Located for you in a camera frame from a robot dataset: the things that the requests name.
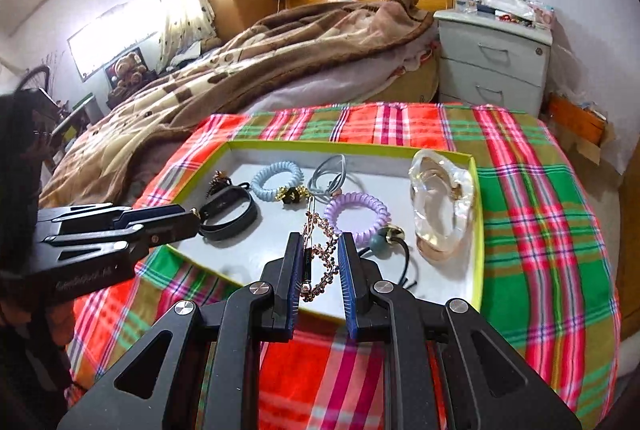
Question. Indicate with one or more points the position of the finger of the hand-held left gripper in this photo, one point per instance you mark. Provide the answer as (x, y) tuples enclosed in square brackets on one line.
[(170, 230), (155, 214)]

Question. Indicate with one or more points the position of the clutter of packets on nightstand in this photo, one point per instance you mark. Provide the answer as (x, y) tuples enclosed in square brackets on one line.
[(520, 8)]

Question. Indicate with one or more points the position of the brown patterned blanket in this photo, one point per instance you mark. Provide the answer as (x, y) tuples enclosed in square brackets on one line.
[(225, 75)]

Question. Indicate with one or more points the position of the window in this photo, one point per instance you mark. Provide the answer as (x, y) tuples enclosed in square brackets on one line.
[(115, 35)]

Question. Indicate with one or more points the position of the cardboard box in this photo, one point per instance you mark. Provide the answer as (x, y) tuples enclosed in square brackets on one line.
[(580, 125)]

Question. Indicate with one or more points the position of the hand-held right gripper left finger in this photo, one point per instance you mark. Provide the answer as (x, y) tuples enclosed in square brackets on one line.
[(298, 270)]

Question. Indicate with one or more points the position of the person's head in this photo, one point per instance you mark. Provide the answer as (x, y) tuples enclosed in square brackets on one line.
[(20, 170)]

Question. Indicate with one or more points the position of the clear ear-shaped jewelry display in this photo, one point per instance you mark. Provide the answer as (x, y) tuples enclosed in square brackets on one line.
[(440, 205)]

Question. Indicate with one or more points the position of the plaid cloth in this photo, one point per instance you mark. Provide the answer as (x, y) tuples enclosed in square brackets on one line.
[(540, 235)]

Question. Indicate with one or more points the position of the teddy bear picture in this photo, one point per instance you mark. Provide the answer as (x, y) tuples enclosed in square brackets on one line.
[(127, 68)]

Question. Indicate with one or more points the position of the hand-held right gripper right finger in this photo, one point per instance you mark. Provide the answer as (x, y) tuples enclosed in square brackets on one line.
[(346, 280)]

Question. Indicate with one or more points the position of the yellow-green cardboard box tray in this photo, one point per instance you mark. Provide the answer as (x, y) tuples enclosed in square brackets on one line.
[(380, 180)]

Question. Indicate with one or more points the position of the grey two-drawer nightstand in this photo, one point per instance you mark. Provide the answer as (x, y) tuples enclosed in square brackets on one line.
[(490, 60)]

